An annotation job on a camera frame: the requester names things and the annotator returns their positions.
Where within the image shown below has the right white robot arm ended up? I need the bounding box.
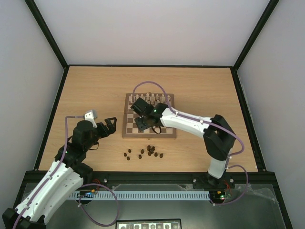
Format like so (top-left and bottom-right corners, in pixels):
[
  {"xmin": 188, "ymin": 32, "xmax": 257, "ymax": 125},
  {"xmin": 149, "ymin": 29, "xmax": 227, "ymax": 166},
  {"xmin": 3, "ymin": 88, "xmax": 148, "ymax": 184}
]
[{"xmin": 131, "ymin": 98, "xmax": 235, "ymax": 187}]

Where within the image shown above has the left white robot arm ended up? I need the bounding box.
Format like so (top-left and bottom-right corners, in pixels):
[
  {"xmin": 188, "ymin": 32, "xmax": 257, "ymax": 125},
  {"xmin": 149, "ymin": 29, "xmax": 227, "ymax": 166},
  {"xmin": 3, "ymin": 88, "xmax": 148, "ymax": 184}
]
[{"xmin": 2, "ymin": 114, "xmax": 117, "ymax": 229}]

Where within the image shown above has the wooden chess board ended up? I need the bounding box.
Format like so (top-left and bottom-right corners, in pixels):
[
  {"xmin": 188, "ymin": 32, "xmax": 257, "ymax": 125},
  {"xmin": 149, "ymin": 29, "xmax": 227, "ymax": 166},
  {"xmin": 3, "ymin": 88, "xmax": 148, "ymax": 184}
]
[{"xmin": 122, "ymin": 104, "xmax": 177, "ymax": 139}]

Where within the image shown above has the white chess pieces row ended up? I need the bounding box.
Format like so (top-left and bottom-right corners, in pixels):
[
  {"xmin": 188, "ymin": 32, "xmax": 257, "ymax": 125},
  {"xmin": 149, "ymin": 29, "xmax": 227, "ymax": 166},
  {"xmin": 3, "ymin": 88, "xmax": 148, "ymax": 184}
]
[{"xmin": 125, "ymin": 93, "xmax": 174, "ymax": 106}]

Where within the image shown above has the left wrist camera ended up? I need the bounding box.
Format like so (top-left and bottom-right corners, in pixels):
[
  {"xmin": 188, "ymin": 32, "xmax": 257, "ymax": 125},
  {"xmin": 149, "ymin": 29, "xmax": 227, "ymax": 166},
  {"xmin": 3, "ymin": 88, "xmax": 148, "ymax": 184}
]
[{"xmin": 84, "ymin": 109, "xmax": 98, "ymax": 121}]

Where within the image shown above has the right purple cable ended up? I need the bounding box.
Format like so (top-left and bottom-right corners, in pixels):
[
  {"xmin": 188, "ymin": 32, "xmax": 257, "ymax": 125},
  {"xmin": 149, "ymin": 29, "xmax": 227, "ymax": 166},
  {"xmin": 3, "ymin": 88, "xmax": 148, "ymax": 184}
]
[{"xmin": 132, "ymin": 81, "xmax": 249, "ymax": 206}]

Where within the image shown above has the purple cable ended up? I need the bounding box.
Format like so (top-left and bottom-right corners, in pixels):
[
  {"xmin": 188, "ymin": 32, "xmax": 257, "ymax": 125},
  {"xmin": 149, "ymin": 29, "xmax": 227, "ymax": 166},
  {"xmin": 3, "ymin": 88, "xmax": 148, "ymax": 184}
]
[
  {"xmin": 132, "ymin": 81, "xmax": 249, "ymax": 206},
  {"xmin": 11, "ymin": 115, "xmax": 120, "ymax": 227}
]

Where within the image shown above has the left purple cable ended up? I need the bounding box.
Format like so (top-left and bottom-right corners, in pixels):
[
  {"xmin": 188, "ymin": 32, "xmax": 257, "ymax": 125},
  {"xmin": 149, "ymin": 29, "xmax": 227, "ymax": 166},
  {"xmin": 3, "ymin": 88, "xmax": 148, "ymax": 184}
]
[{"xmin": 11, "ymin": 115, "xmax": 120, "ymax": 227}]

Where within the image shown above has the white slotted cable duct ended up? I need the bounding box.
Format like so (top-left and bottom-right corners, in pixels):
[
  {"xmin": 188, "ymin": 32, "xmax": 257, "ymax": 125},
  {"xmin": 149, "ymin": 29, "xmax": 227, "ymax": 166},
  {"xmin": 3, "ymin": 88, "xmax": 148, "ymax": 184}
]
[{"xmin": 67, "ymin": 191, "xmax": 210, "ymax": 201}]

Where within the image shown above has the black aluminium frame rail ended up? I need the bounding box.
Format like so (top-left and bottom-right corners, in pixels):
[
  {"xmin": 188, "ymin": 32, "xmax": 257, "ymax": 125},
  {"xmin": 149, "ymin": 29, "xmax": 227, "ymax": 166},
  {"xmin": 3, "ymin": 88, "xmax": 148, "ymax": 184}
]
[{"xmin": 23, "ymin": 170, "xmax": 277, "ymax": 190}]

